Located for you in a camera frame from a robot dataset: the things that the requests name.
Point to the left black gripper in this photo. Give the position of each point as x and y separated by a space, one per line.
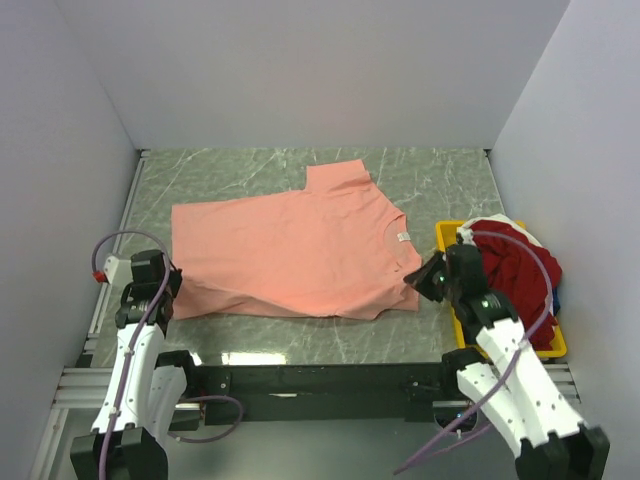
174 281

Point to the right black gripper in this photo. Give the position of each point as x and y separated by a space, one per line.
418 280

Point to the pink t shirt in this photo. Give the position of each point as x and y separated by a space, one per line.
337 248

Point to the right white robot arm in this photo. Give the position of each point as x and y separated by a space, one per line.
503 377

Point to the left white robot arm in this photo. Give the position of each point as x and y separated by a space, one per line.
127 438

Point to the yellow plastic bin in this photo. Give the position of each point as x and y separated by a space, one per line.
496 345

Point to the red t shirt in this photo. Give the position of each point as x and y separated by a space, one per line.
516 268

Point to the black base beam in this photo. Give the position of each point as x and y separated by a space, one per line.
413 392

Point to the blue t shirt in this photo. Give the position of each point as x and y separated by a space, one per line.
555 304

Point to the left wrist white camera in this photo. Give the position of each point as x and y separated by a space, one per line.
116 271

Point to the wrist white camera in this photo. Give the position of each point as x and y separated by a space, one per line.
465 236
116 271

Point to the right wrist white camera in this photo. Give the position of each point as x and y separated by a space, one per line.
465 236

